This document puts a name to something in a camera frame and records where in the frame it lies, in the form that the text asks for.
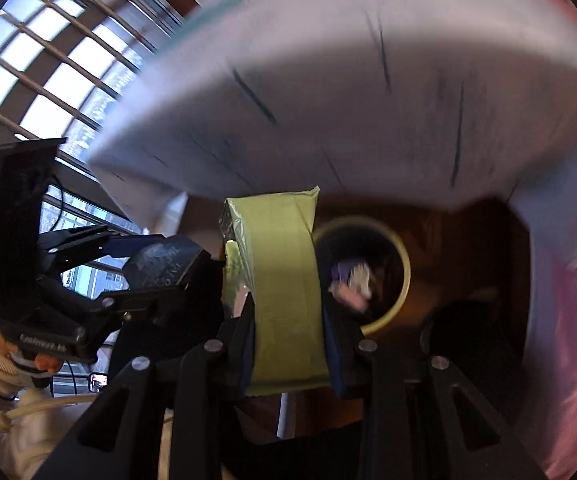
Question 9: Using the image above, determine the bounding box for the green snack packet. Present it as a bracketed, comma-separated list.
[222, 188, 329, 396]

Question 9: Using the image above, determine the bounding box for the window with metal grille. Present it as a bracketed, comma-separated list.
[0, 0, 190, 396]

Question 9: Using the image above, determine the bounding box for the pink bed sheet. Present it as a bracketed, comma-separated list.
[512, 154, 577, 479]

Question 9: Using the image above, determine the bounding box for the black foil wrapper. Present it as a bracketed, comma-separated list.
[122, 235, 211, 290]

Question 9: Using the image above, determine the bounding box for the yellow-rimmed trash bin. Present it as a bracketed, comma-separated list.
[313, 216, 412, 336]

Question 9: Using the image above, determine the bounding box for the person's left hand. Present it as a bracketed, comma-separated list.
[0, 320, 65, 376]

